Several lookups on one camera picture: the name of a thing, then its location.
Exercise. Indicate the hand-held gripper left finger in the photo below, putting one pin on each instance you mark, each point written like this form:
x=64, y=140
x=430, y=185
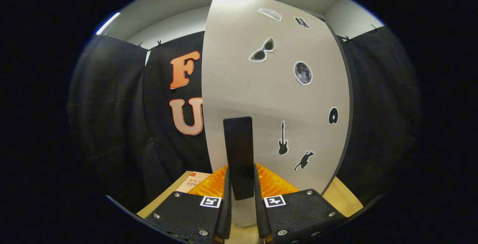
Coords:
x=226, y=214

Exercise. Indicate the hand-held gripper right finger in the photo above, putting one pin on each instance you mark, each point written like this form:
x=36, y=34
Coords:
x=260, y=218

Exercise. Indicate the beige cover book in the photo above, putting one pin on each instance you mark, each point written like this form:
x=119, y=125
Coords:
x=194, y=184

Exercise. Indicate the black backdrop cloth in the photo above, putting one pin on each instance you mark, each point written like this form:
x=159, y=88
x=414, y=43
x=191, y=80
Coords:
x=112, y=124

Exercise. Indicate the ceiling light strip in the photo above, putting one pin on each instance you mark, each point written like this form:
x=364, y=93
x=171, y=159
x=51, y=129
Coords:
x=107, y=24

